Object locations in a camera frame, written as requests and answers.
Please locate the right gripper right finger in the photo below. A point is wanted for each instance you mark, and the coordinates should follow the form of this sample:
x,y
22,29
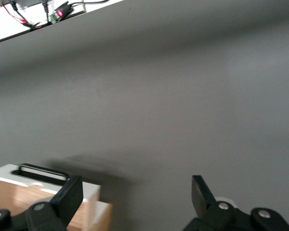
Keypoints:
x,y
219,217

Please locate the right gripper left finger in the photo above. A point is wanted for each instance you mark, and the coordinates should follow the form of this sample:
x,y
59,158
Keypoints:
x,y
41,217

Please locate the white-fronted wooden drawer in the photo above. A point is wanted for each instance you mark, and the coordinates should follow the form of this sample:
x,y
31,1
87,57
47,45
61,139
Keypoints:
x,y
12,192

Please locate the wooden drawer cabinet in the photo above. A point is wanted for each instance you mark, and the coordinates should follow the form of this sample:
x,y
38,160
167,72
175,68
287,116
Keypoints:
x,y
104,216

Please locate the green circuit board red display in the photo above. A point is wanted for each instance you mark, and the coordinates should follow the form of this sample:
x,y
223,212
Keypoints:
x,y
60,12

